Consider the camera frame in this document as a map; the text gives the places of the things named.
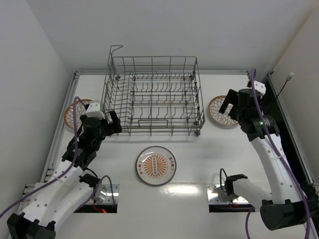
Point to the grey wire dish rack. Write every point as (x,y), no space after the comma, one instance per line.
(154,94)

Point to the flower pattern plate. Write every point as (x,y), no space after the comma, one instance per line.
(222,119)
(68,115)

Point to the left aluminium frame rail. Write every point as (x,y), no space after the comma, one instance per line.
(58,135)

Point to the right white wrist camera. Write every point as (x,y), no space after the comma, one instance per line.
(260,87)

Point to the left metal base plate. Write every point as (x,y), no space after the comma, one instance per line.
(107,194)

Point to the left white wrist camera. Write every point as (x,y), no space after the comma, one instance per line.
(95,109)

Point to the right aluminium frame rail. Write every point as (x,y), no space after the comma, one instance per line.
(275,108)

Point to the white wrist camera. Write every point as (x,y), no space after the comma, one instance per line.
(260,87)
(95,109)

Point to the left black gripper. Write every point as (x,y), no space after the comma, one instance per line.
(107,123)

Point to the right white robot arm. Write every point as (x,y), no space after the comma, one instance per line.
(286,204)

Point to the metal base plate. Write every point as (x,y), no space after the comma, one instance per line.
(107,194)
(216,196)

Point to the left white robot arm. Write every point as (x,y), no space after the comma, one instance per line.
(69,187)

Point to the aluminium frame rail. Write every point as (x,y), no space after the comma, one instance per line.
(275,108)
(58,135)

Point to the orange sunburst plate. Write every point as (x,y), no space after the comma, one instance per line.
(155,166)

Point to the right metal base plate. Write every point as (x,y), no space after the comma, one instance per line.
(216,196)

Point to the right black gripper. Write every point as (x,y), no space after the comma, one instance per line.
(234,101)

